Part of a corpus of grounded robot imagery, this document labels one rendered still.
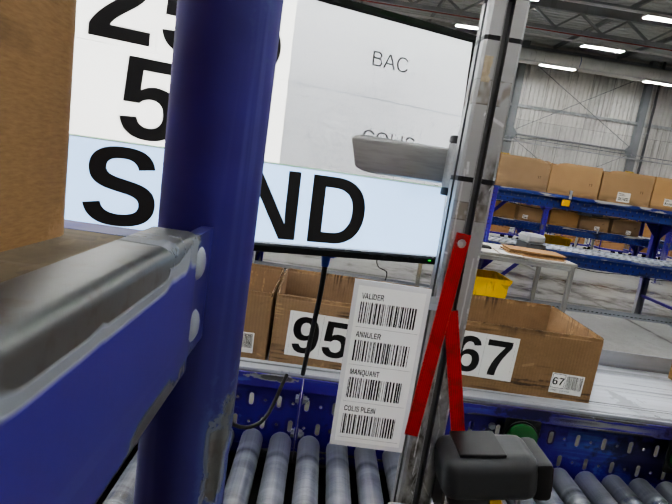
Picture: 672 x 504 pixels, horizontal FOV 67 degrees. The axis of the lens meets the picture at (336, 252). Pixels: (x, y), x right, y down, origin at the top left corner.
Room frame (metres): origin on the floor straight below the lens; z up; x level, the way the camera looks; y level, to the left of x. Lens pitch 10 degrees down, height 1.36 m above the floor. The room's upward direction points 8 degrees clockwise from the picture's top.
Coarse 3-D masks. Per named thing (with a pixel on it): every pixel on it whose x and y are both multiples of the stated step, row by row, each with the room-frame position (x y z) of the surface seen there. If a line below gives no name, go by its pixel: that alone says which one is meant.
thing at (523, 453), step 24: (456, 432) 0.54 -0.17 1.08; (480, 432) 0.54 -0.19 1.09; (456, 456) 0.50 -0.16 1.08; (480, 456) 0.50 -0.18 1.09; (504, 456) 0.50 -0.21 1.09; (528, 456) 0.50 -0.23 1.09; (456, 480) 0.49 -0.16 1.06; (480, 480) 0.49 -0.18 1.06; (504, 480) 0.49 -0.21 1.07; (528, 480) 0.49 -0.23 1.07; (552, 480) 0.50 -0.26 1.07
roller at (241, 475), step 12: (252, 432) 1.05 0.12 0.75; (240, 444) 1.01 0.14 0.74; (252, 444) 1.01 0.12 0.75; (240, 456) 0.96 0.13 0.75; (252, 456) 0.97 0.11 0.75; (240, 468) 0.92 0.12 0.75; (252, 468) 0.94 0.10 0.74; (228, 480) 0.89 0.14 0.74; (240, 480) 0.88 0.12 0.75; (252, 480) 0.91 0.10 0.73; (228, 492) 0.85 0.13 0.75; (240, 492) 0.85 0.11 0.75
